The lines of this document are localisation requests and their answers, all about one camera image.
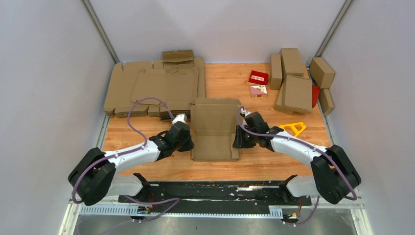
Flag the brown cardboard box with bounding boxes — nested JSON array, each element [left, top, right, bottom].
[[190, 98, 241, 162]]

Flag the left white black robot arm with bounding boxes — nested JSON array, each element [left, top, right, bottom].
[[68, 121, 194, 206]]

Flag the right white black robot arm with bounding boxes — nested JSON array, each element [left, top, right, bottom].
[[233, 107, 362, 205]]

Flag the red card box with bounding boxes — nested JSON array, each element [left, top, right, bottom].
[[248, 70, 269, 85]]

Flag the front flat cardboard box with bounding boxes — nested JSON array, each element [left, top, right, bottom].
[[274, 75, 313, 115]]

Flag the upright narrow cardboard box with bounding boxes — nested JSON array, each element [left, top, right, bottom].
[[269, 54, 283, 90]]

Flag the rear leaning cardboard box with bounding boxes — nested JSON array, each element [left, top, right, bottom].
[[280, 48, 304, 78]]

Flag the low right cardboard box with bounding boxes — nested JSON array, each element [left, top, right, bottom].
[[319, 89, 334, 116]]

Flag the far right cardboard box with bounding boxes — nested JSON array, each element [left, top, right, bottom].
[[309, 57, 335, 89]]

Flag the pink tangram puzzle card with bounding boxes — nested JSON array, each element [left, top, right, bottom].
[[249, 85, 268, 97]]

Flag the stack of flat cardboard sheets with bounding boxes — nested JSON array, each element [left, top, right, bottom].
[[103, 57, 206, 118]]

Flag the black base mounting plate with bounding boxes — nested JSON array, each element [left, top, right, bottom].
[[133, 181, 312, 214]]

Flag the small folded cardboard pieces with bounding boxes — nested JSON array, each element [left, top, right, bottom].
[[161, 49, 194, 69]]

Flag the red object behind boxes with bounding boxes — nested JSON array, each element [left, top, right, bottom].
[[312, 85, 321, 108]]

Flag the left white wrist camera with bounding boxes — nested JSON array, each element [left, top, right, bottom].
[[172, 114, 187, 125]]

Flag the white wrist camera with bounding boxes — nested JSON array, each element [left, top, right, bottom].
[[240, 109, 251, 118], [172, 114, 187, 125]]

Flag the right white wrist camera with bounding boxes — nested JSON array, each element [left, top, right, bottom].
[[240, 109, 251, 118]]

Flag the yellow plastic triangle frame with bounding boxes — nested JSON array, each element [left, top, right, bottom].
[[279, 122, 306, 137]]

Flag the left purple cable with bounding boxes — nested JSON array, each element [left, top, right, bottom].
[[71, 96, 181, 224]]

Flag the aluminium frame rail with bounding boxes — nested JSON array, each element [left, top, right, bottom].
[[59, 181, 372, 235]]

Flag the left corner aluminium post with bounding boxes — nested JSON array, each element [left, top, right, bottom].
[[80, 0, 120, 64]]

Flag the corner aluminium post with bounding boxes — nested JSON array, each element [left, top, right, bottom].
[[315, 0, 355, 57], [80, 0, 120, 64]]

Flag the right corner aluminium post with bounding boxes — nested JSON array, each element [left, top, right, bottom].
[[315, 0, 355, 57]]

